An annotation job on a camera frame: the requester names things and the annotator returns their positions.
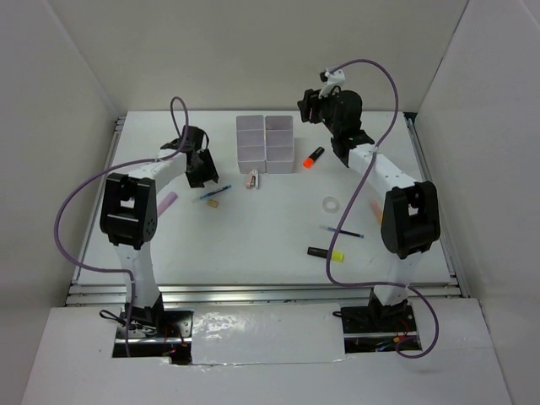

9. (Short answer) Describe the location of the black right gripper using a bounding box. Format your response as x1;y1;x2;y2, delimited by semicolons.
297;84;342;136

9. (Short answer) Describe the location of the blue transparent pen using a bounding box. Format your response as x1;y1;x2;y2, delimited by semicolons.
192;184;232;203

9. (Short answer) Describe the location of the lilac eraser stick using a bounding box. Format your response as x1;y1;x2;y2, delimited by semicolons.
157;192;178;216

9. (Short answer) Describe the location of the pink and orange eraser stick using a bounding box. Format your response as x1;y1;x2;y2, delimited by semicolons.
370;200;383;224

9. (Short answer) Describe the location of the dark blue pen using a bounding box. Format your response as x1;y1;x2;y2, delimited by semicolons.
319;225;365;239

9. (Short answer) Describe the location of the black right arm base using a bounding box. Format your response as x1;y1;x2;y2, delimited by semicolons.
332;297;417;338

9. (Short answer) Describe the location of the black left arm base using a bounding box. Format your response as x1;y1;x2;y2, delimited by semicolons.
100;301;194;351

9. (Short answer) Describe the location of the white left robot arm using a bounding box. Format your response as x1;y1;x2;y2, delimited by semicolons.
100;126;219;337

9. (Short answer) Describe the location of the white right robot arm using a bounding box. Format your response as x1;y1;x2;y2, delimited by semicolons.
297;86;440;331

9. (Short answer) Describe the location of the tan eraser block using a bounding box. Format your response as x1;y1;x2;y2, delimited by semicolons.
206;199;219;208

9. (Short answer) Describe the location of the right white divided container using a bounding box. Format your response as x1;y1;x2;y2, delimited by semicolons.
265;116;294;174

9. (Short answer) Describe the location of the white divided container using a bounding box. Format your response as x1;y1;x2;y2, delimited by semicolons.
265;116;294;174
235;115;266;174

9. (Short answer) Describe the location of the orange and black highlighter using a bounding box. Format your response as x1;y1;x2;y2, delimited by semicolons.
303;147;325;169

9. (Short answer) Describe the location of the left white divided container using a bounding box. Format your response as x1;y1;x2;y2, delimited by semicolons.
235;115;266;174

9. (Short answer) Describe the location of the clear tape roll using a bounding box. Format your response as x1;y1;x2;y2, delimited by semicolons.
322;196;340;213

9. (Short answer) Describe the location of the yellow and black highlighter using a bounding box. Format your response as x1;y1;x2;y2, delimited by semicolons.
307;246;344;262

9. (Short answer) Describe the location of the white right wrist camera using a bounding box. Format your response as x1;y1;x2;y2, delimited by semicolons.
318;69;346;99

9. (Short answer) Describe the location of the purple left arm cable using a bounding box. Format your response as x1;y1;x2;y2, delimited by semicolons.
56;96;191;359

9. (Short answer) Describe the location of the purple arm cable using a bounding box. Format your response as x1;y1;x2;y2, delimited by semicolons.
327;58;440;359
56;96;191;359

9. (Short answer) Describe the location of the aluminium table frame rail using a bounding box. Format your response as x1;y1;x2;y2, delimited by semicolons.
66;111;462;306

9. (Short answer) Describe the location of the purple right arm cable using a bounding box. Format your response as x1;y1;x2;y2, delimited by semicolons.
327;58;440;359

